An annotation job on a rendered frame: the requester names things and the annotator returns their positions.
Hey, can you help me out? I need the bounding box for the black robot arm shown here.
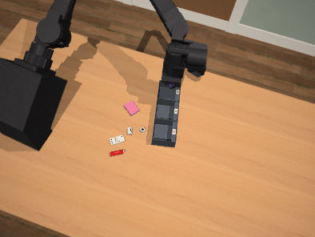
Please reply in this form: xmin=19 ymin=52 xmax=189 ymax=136
xmin=14 ymin=0 xmax=208 ymax=78

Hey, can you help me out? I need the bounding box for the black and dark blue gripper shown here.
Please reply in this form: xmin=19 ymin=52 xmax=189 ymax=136
xmin=161 ymin=57 xmax=182 ymax=88

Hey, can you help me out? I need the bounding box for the dark grey rack of bins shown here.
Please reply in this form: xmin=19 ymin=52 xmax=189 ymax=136
xmin=151 ymin=80 xmax=181 ymax=147

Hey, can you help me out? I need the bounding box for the white domino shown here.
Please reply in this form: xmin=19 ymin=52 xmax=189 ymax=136
xmin=110 ymin=135 xmax=125 ymax=146

